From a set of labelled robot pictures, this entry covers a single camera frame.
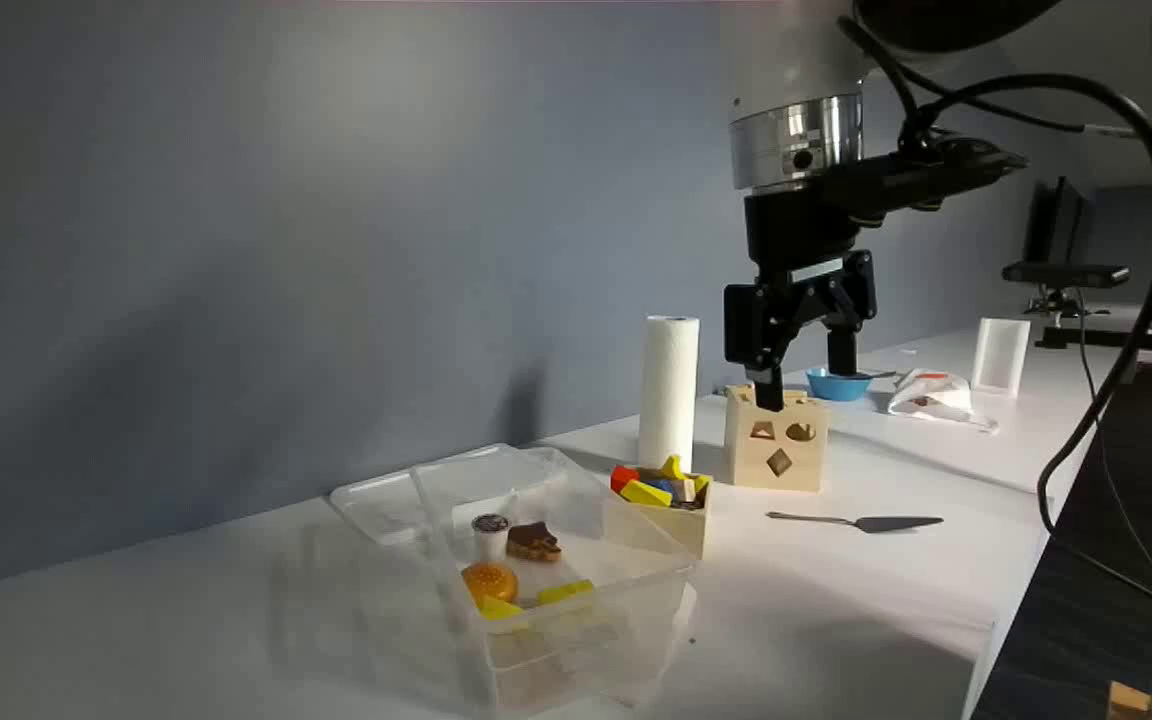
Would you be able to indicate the tan small box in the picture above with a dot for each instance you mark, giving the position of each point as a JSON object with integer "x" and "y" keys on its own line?
{"x": 1131, "y": 702}

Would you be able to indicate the brown toy cake slice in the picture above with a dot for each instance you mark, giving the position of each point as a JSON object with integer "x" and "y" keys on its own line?
{"x": 532, "y": 540}

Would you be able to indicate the crumpled white cloth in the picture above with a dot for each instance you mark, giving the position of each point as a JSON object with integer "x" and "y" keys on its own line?
{"x": 939, "y": 396}

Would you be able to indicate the black utensil on table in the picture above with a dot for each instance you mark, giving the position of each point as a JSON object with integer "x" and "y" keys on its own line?
{"x": 891, "y": 520}

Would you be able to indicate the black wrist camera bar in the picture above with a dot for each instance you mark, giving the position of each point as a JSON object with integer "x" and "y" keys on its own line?
{"x": 928, "y": 168}

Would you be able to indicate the wooden shape sorter box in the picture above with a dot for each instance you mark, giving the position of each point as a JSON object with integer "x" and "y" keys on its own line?
{"x": 779, "y": 459}

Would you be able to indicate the yellow toy block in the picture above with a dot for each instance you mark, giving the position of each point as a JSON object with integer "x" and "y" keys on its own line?
{"x": 647, "y": 494}

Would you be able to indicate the white paper towel roll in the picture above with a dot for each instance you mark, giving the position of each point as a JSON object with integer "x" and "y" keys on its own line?
{"x": 669, "y": 387}

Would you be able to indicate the translucent white cup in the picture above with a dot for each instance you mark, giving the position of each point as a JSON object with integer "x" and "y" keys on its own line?
{"x": 1000, "y": 354}

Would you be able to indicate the clear plastic storage bin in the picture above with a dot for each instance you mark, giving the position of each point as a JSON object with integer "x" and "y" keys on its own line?
{"x": 562, "y": 626}

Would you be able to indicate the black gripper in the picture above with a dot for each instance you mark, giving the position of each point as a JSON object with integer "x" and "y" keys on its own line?
{"x": 803, "y": 234}

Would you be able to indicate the black monitor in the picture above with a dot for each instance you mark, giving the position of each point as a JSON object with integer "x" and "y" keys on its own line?
{"x": 1065, "y": 241}

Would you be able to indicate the black side desk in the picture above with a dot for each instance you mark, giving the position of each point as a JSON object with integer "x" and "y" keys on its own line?
{"x": 1121, "y": 601}

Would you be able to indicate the yellow toy peg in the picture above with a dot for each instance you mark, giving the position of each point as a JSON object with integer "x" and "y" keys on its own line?
{"x": 673, "y": 470}

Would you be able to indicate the blue bowl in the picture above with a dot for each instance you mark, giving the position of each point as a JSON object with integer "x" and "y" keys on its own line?
{"x": 840, "y": 387}

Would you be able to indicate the orange toy fruit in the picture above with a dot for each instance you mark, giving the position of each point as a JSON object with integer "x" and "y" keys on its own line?
{"x": 489, "y": 583}

